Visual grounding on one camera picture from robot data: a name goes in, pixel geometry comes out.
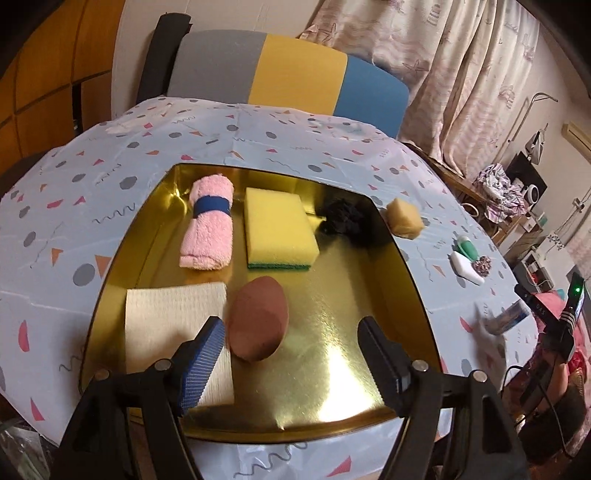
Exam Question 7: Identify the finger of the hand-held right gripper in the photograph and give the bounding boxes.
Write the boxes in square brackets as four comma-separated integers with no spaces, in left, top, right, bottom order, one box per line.
[515,285,550,319]

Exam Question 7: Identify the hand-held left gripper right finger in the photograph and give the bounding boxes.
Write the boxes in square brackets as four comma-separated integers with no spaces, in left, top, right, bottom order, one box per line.
[358,315,527,480]

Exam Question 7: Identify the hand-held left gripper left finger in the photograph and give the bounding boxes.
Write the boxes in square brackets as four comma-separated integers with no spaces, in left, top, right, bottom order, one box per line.
[58,316,227,480]

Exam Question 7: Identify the blue tissue packet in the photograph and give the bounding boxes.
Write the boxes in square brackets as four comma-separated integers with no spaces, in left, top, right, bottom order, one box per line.
[480,302,531,335]

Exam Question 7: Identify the beige dish cloth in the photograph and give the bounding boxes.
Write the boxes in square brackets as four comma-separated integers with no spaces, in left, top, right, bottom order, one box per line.
[124,282,235,407]

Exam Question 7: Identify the gold metal tin tray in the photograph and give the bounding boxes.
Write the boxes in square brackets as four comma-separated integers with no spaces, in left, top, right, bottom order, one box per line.
[78,162,445,445]

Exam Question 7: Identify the brown oval sponge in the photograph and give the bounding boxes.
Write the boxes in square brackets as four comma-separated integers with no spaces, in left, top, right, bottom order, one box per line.
[228,276,289,361]

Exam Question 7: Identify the pink towel with blue band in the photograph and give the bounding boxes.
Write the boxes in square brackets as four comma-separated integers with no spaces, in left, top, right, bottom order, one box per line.
[179,174,234,271]

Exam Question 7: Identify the black mesh scrubber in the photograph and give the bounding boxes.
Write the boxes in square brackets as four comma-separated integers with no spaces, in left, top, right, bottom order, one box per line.
[316,198,380,245]

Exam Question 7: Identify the yellow sponge with green pad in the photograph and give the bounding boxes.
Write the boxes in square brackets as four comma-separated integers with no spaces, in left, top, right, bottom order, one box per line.
[244,187,320,271]

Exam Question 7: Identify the person's leg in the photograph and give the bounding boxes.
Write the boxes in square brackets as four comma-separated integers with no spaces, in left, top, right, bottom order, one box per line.
[503,291,591,467]

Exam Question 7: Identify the green and white bottle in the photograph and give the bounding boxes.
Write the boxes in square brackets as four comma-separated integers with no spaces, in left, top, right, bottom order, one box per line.
[455,236,478,261]

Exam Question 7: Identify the pile of clothes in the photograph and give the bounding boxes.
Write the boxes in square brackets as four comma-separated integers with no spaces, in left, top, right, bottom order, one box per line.
[475,162,527,222]

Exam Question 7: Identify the black monitor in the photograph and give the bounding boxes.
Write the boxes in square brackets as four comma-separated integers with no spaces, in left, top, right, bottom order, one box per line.
[508,152,548,199]

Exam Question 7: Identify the wooden side table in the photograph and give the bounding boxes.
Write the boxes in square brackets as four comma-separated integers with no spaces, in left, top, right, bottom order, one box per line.
[406,143,527,241]

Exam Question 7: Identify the orange sponge block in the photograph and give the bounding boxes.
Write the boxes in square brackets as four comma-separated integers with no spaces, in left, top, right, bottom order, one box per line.
[385,198,426,239]

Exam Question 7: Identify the white air conditioner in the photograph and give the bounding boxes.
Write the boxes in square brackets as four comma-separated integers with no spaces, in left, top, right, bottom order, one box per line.
[561,122,591,155]

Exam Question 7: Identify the patterned light blue tablecloth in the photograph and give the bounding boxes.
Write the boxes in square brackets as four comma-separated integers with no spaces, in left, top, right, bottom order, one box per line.
[0,97,539,480]

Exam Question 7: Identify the pink patterned curtain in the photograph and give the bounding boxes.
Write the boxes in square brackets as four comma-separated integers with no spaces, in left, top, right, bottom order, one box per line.
[298,0,541,171]

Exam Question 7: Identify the dark grey seat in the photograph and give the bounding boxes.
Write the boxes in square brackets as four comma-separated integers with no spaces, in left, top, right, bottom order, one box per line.
[0,152,47,197]

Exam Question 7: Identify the grey yellow blue chair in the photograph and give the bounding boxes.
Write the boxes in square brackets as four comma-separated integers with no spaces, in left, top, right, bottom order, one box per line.
[166,30,409,139]

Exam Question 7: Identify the wooden wardrobe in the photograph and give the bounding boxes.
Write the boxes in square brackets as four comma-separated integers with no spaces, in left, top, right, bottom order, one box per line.
[0,0,125,162]

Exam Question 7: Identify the black cable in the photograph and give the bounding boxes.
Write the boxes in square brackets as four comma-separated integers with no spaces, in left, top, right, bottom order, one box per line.
[502,364,571,450]

